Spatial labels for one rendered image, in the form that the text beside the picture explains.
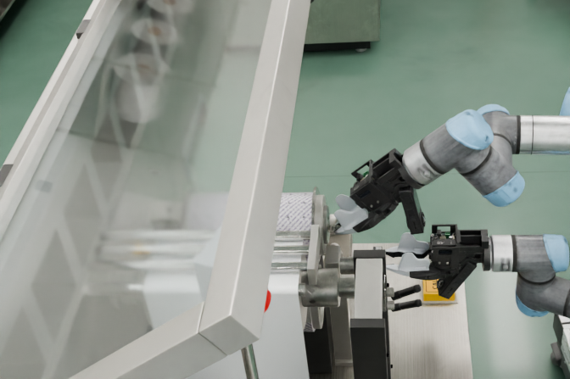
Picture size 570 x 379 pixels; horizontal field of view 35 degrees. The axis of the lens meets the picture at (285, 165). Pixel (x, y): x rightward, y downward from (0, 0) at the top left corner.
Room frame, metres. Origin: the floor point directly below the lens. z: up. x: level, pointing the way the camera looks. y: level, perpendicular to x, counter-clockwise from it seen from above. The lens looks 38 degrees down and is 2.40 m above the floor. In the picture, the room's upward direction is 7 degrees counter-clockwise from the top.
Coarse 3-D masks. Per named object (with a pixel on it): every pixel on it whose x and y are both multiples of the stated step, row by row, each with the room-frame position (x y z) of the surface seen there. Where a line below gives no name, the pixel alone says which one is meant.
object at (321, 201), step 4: (316, 196) 1.32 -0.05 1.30; (320, 196) 1.31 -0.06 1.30; (324, 196) 1.33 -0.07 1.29; (316, 200) 1.30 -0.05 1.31; (320, 200) 1.30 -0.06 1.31; (324, 200) 1.33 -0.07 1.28; (316, 204) 1.29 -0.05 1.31; (320, 204) 1.29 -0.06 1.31; (324, 204) 1.32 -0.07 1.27; (316, 208) 1.28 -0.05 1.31; (320, 208) 1.28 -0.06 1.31; (316, 212) 1.27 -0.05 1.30; (320, 212) 1.27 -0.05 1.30; (316, 216) 1.26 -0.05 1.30; (320, 216) 1.26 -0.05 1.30; (316, 220) 1.26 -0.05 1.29; (320, 220) 1.26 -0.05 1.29; (316, 224) 1.25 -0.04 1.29; (320, 224) 1.25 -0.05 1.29; (320, 228) 1.25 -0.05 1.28; (320, 232) 1.24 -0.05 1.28; (320, 236) 1.24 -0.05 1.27; (320, 244) 1.24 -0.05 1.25; (324, 244) 1.26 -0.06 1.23; (320, 248) 1.24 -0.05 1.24; (324, 248) 1.25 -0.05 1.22; (320, 252) 1.24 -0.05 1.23; (324, 252) 1.25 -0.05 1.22
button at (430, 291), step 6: (426, 282) 1.42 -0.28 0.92; (432, 282) 1.41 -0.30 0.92; (426, 288) 1.40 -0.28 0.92; (432, 288) 1.40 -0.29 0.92; (426, 294) 1.38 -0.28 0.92; (432, 294) 1.38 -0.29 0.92; (438, 294) 1.38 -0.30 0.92; (426, 300) 1.38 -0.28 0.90; (432, 300) 1.38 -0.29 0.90; (438, 300) 1.38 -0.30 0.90; (444, 300) 1.37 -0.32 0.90; (450, 300) 1.37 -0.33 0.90
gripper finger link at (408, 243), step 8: (408, 232) 1.35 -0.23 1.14; (400, 240) 1.35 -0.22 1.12; (408, 240) 1.35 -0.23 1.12; (416, 240) 1.35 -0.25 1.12; (392, 248) 1.36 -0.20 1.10; (400, 248) 1.35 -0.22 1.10; (408, 248) 1.35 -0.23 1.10; (416, 248) 1.35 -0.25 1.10; (424, 248) 1.34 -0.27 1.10; (392, 256) 1.35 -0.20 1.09; (400, 256) 1.35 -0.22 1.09; (416, 256) 1.33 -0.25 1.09; (424, 256) 1.33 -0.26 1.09
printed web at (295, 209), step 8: (288, 192) 1.34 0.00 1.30; (296, 192) 1.33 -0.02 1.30; (304, 192) 1.33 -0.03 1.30; (312, 192) 1.32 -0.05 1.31; (288, 200) 1.30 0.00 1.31; (296, 200) 1.30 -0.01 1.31; (304, 200) 1.30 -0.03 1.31; (280, 208) 1.29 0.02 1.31; (288, 208) 1.28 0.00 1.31; (296, 208) 1.28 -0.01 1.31; (304, 208) 1.28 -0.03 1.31; (280, 216) 1.27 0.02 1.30; (288, 216) 1.27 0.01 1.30; (296, 216) 1.27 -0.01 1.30; (304, 216) 1.26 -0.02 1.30; (280, 224) 1.26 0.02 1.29; (288, 224) 1.26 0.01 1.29; (296, 224) 1.25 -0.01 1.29; (304, 224) 1.25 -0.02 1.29; (304, 240) 1.24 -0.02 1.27; (312, 328) 1.12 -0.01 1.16
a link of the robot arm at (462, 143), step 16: (464, 112) 1.26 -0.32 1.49; (448, 128) 1.25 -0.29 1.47; (464, 128) 1.23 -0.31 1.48; (480, 128) 1.23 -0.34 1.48; (432, 144) 1.25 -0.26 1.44; (448, 144) 1.23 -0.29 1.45; (464, 144) 1.22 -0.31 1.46; (480, 144) 1.22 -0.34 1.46; (432, 160) 1.23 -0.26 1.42; (448, 160) 1.22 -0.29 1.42; (464, 160) 1.22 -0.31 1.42; (480, 160) 1.22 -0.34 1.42
